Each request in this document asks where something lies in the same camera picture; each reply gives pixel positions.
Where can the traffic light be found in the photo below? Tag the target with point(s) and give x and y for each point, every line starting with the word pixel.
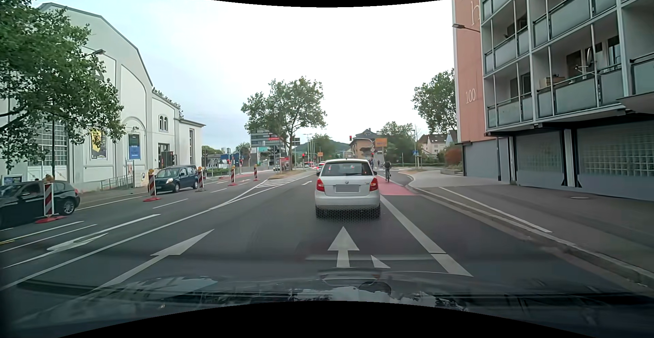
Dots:
pixel 351 146

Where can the white hatchback car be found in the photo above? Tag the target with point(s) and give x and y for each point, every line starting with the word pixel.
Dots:
pixel 347 187

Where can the building with orange billboard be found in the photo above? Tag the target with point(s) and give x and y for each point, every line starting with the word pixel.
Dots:
pixel 368 146

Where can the tall roadside tree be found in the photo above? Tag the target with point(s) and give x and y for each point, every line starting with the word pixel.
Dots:
pixel 286 108

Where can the person on bicycle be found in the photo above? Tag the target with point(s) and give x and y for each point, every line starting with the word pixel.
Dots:
pixel 387 169

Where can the group of green trees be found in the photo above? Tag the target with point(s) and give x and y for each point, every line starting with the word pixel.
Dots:
pixel 398 141

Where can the red cycle lane strip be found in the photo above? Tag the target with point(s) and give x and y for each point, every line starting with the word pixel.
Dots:
pixel 391 189

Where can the pedestrian crossing sign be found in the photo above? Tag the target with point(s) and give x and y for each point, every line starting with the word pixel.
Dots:
pixel 416 156

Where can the road markings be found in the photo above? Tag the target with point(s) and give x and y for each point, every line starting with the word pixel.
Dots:
pixel 343 246

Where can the grey asphalt road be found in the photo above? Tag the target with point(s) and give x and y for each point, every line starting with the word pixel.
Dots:
pixel 265 225

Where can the white house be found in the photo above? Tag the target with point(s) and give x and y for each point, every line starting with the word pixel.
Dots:
pixel 434 144

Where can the tree behind apartment building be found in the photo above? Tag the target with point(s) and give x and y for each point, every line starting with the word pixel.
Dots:
pixel 437 100

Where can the car's own bonnet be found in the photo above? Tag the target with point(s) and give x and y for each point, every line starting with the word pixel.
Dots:
pixel 327 297

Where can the dark blue van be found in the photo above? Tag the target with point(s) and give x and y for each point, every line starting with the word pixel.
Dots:
pixel 176 178

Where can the street lamp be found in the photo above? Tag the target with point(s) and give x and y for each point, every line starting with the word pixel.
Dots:
pixel 462 27

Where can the white gabled hall building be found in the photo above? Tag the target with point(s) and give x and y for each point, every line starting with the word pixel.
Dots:
pixel 133 123

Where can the metal railing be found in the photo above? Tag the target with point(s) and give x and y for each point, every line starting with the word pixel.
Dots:
pixel 115 181

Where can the grey pavement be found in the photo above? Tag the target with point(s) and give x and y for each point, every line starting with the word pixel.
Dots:
pixel 536 210

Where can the apartment building with balconies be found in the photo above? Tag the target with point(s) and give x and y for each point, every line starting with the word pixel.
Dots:
pixel 562 82

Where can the row of red-white beacons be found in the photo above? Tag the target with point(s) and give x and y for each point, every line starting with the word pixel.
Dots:
pixel 48 200

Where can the large leafy tree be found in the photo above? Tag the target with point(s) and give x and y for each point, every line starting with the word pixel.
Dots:
pixel 36 72

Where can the black car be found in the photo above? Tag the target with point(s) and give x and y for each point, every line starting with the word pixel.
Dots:
pixel 25 200

